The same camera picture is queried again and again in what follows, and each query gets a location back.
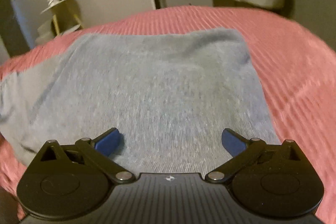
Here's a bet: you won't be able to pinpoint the pink ribbed bedspread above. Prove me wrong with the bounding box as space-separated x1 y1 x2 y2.
0 5 336 224

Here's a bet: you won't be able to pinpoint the gold legged side table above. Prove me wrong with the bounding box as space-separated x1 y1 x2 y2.
41 0 84 36

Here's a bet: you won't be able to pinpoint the grey pants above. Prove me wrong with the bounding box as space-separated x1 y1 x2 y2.
1 28 279 174

